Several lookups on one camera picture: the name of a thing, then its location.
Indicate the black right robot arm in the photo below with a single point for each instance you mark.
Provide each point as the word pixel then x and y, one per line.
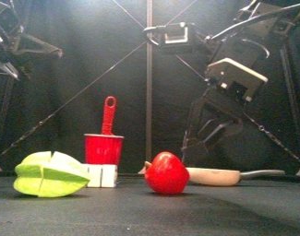
pixel 258 33

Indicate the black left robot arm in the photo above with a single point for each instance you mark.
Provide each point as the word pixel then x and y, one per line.
pixel 3 18

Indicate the red toy pepper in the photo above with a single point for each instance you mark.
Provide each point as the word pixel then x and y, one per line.
pixel 166 175

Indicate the red plastic cup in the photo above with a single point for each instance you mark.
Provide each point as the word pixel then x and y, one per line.
pixel 103 150

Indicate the white square block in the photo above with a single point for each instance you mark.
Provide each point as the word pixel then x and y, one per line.
pixel 108 175
pixel 94 175

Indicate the black and white mounted device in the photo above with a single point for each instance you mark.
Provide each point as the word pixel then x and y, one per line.
pixel 174 37

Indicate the green sliced toy vegetable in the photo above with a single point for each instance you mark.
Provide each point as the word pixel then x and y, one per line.
pixel 48 176

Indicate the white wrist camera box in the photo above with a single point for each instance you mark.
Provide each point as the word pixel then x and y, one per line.
pixel 235 78

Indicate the grey vertical frame pole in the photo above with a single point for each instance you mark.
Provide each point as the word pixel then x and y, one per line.
pixel 148 92

